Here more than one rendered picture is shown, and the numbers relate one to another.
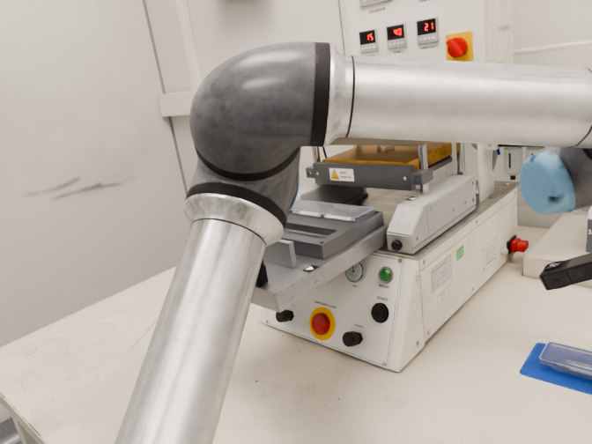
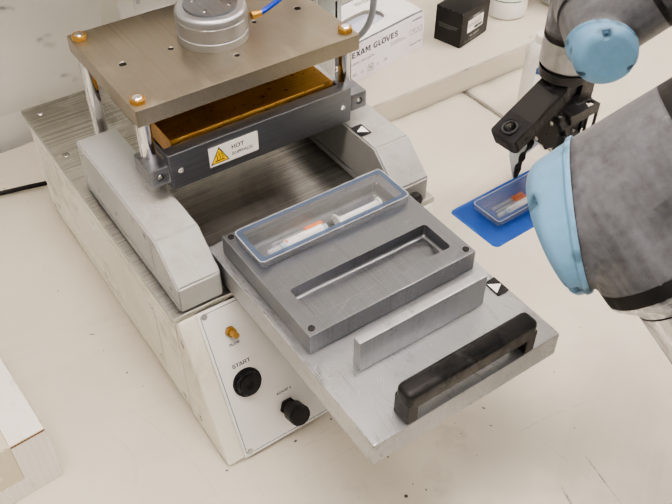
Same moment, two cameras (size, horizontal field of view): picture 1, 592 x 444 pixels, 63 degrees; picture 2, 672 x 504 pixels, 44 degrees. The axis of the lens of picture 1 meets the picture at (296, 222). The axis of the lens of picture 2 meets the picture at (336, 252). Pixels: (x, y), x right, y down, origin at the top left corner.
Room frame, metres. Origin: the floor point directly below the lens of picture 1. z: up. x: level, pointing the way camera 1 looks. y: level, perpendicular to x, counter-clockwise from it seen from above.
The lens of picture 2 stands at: (0.71, 0.58, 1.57)
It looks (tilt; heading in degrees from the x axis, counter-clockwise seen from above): 44 degrees down; 280
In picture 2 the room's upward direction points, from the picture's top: straight up
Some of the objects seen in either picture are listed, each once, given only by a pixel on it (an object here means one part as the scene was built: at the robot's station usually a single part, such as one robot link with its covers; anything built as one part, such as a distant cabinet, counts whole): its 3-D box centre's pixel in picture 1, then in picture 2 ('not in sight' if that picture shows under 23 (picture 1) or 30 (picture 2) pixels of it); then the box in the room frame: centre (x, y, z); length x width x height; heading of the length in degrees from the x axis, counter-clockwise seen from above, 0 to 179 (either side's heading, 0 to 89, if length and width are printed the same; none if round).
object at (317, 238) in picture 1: (308, 226); (347, 251); (0.80, -0.02, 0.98); 0.20 x 0.17 x 0.03; 45
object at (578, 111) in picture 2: not in sight; (561, 100); (0.56, -0.45, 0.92); 0.09 x 0.08 x 0.12; 46
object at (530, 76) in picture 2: not in sight; (537, 72); (0.58, -0.68, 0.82); 0.05 x 0.05 x 0.14
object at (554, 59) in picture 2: not in sight; (567, 50); (0.57, -0.44, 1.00); 0.08 x 0.08 x 0.05
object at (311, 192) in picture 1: (319, 198); (145, 214); (1.03, -0.06, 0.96); 0.25 x 0.05 x 0.07; 135
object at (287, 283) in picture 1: (292, 242); (374, 287); (0.77, 0.01, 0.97); 0.30 x 0.22 x 0.08; 135
